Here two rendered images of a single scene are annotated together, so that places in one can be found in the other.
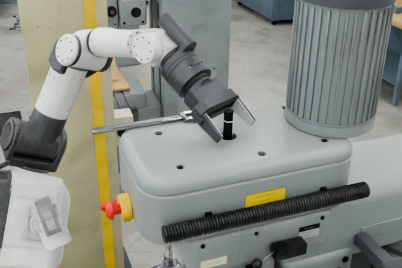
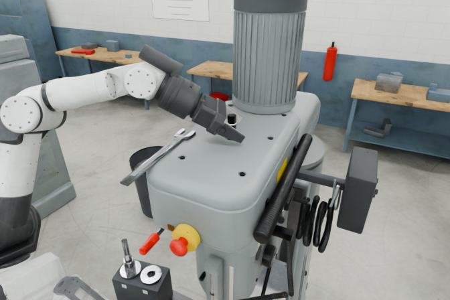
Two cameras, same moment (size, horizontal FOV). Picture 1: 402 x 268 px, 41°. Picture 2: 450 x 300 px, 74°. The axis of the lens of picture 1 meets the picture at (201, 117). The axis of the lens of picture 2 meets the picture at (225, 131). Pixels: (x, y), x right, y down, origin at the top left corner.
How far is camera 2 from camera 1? 0.71 m
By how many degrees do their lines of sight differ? 39
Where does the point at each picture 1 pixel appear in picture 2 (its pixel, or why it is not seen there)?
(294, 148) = (279, 126)
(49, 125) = (19, 205)
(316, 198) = (302, 155)
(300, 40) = (256, 46)
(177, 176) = (252, 181)
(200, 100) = (213, 113)
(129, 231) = not seen: hidden behind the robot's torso
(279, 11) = (45, 74)
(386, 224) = not seen: hidden behind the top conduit
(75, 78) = (35, 143)
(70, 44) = (25, 106)
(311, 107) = (272, 94)
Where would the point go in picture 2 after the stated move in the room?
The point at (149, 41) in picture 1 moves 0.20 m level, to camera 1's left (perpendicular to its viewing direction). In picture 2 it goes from (148, 73) to (41, 98)
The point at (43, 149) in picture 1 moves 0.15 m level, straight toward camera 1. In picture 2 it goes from (19, 234) to (63, 260)
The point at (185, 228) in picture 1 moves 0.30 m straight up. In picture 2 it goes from (272, 221) to (286, 81)
